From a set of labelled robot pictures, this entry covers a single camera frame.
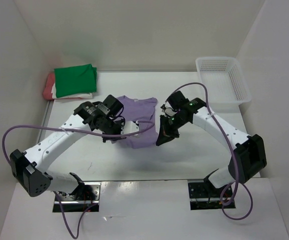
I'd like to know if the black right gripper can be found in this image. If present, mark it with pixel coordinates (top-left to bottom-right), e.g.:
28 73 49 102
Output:
156 112 189 146

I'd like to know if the purple t shirt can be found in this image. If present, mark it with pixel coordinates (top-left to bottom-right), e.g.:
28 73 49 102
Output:
116 95 158 149

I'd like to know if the cream white t shirt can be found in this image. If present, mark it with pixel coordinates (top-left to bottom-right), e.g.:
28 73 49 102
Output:
51 83 93 100

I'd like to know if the green t shirt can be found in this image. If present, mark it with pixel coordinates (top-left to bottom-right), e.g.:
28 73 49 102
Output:
54 64 98 98

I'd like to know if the red t shirt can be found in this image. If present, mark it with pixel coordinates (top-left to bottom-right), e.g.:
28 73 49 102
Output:
42 72 81 100

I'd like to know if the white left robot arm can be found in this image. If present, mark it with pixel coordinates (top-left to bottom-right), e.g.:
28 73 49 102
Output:
10 95 124 200

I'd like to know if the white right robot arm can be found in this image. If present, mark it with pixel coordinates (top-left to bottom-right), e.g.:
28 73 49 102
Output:
156 90 267 197

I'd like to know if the white plastic basket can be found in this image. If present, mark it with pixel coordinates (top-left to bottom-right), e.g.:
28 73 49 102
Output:
195 56 252 107

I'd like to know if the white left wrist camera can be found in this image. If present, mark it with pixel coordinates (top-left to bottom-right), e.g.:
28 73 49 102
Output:
122 121 140 136

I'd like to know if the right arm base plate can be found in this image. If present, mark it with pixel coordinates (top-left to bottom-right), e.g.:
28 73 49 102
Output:
187 180 224 211

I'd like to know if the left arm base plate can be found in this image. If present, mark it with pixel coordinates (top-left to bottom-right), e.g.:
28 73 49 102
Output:
57 181 102 213

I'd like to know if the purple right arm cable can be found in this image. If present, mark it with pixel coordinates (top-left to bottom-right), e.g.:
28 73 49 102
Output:
168 82 254 221

